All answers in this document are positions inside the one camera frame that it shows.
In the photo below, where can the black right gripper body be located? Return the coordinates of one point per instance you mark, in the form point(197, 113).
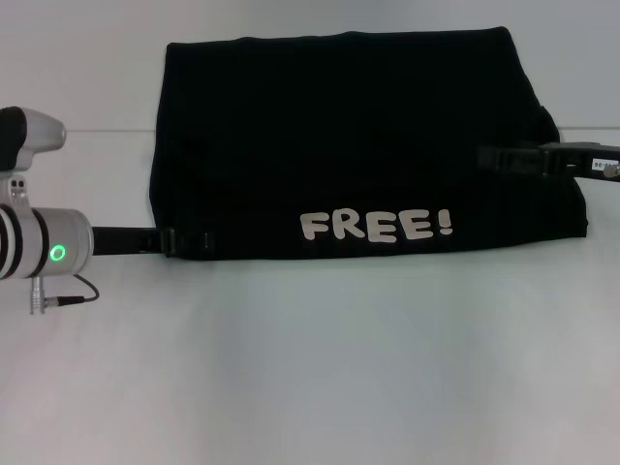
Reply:
point(567, 157)

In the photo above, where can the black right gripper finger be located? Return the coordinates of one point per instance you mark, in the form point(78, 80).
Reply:
point(485, 157)

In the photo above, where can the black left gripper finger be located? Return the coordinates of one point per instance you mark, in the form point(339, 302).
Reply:
point(168, 242)

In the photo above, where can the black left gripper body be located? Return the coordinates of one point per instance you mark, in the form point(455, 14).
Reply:
point(121, 240)

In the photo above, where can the black t-shirt with FREE print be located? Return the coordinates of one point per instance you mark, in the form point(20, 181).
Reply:
point(339, 121)

